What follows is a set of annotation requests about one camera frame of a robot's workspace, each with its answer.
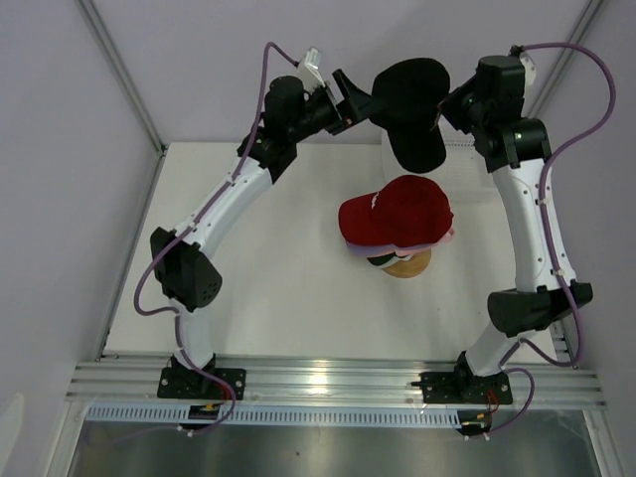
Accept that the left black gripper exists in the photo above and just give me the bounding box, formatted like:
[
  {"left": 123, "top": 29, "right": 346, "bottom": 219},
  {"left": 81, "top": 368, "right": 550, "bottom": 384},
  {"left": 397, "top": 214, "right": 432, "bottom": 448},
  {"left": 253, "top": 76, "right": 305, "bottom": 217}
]
[{"left": 289, "top": 72, "right": 387, "bottom": 144}]

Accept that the black gold-logo cap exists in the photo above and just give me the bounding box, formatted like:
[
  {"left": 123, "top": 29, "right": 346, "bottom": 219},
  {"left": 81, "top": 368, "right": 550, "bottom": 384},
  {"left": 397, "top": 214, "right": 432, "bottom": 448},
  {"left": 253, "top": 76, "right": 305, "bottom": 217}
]
[{"left": 370, "top": 58, "right": 450, "bottom": 174}]

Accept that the red baseball cap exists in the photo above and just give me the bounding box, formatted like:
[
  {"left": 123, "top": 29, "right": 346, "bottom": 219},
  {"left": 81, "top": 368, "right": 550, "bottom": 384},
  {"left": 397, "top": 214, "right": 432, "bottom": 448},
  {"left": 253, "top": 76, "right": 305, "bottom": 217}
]
[{"left": 338, "top": 175, "right": 453, "bottom": 248}]

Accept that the purple LA baseball cap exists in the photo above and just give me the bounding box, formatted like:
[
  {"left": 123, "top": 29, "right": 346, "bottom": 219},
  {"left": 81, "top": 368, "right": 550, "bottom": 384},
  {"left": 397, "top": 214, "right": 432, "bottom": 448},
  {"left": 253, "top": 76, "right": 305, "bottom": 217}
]
[{"left": 345, "top": 241, "right": 396, "bottom": 257}]

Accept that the pink baseball cap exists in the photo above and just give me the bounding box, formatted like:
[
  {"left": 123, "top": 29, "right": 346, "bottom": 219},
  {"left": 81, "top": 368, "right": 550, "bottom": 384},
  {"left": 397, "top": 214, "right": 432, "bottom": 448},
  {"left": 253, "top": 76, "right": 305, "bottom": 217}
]
[{"left": 395, "top": 228, "right": 455, "bottom": 257}]

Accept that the white NY baseball cap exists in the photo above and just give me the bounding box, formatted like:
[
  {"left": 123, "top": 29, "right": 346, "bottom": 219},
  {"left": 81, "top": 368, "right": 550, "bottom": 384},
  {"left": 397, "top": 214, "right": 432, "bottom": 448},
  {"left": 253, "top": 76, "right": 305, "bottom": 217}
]
[{"left": 375, "top": 254, "right": 411, "bottom": 269}]

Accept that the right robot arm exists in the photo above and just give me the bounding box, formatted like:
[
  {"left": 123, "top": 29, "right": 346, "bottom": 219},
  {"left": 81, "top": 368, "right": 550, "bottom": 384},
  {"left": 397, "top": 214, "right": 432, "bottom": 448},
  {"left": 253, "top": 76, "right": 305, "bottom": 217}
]
[{"left": 439, "top": 56, "right": 593, "bottom": 401}]

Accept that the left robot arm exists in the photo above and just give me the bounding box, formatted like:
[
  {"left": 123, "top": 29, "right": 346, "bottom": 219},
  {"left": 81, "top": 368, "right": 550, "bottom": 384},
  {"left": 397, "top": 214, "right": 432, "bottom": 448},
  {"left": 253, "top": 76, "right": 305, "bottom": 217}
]
[{"left": 150, "top": 70, "right": 386, "bottom": 398}]

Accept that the white plastic basket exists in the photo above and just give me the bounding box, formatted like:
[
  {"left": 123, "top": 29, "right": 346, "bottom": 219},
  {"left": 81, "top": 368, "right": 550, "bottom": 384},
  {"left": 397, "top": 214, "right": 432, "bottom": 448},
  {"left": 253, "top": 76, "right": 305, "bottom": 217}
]
[{"left": 381, "top": 128, "right": 498, "bottom": 204}]

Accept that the wooden hat stand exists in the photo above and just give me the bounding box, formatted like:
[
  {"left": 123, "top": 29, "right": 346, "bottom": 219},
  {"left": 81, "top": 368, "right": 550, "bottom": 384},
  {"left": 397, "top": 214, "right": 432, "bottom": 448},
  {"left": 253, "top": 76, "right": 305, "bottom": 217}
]
[{"left": 382, "top": 250, "right": 432, "bottom": 279}]

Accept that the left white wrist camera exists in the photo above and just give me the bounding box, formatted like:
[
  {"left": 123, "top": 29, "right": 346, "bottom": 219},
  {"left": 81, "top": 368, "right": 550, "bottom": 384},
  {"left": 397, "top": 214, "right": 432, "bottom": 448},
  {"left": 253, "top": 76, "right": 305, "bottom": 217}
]
[{"left": 296, "top": 47, "right": 326, "bottom": 93}]

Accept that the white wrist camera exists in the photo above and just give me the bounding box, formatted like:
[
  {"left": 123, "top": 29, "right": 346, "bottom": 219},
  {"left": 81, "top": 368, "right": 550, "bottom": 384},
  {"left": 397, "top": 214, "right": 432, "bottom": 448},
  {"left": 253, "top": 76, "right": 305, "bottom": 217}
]
[
  {"left": 296, "top": 47, "right": 326, "bottom": 93},
  {"left": 509, "top": 45, "right": 538, "bottom": 87}
]

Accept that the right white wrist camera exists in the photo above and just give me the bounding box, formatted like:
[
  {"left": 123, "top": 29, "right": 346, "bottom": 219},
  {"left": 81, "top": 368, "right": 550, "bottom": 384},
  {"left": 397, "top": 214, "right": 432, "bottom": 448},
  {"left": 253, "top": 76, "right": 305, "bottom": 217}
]
[{"left": 509, "top": 45, "right": 538, "bottom": 87}]

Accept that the right aluminium corner post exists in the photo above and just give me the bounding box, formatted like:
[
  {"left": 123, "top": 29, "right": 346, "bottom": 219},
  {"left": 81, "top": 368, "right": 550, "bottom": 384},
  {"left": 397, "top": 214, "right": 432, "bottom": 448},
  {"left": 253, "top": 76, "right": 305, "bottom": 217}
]
[{"left": 528, "top": 0, "right": 610, "bottom": 117}]

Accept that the aluminium corner post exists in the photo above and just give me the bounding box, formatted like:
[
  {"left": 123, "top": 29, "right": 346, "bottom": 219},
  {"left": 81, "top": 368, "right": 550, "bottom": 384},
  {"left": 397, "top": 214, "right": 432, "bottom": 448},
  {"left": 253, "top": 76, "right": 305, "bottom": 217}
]
[
  {"left": 74, "top": 0, "right": 166, "bottom": 157},
  {"left": 528, "top": 0, "right": 610, "bottom": 117}
]

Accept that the left aluminium corner post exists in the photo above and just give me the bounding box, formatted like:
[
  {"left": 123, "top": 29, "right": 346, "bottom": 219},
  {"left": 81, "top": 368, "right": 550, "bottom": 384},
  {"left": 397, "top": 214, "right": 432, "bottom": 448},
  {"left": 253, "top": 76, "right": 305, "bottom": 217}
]
[{"left": 74, "top": 0, "right": 166, "bottom": 157}]

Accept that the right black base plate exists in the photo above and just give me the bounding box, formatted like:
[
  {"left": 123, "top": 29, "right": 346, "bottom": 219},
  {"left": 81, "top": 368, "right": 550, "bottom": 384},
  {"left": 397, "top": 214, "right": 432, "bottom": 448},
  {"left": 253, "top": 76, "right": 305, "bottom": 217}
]
[{"left": 410, "top": 372, "right": 513, "bottom": 405}]

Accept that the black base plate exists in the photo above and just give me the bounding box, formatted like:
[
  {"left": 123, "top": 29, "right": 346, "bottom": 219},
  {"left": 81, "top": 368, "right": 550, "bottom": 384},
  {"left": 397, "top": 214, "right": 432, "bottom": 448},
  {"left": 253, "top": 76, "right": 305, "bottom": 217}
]
[
  {"left": 157, "top": 368, "right": 247, "bottom": 400},
  {"left": 410, "top": 372, "right": 513, "bottom": 405}
]

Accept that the aluminium mounting rail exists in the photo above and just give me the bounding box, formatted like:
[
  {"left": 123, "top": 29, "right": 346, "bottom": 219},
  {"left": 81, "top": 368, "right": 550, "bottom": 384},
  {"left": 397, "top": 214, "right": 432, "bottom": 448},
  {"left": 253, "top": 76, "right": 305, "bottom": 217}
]
[{"left": 66, "top": 354, "right": 607, "bottom": 410}]

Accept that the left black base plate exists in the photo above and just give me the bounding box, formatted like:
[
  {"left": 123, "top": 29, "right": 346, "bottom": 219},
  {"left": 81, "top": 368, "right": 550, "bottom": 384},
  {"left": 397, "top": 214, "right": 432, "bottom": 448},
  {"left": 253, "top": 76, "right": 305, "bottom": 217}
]
[{"left": 157, "top": 368, "right": 247, "bottom": 400}]

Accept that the white slotted cable duct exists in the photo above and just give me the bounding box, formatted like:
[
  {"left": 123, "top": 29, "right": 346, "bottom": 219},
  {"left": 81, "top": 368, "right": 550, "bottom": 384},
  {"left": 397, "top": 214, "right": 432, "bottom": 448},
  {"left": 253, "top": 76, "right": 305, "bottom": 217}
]
[{"left": 85, "top": 402, "right": 486, "bottom": 429}]

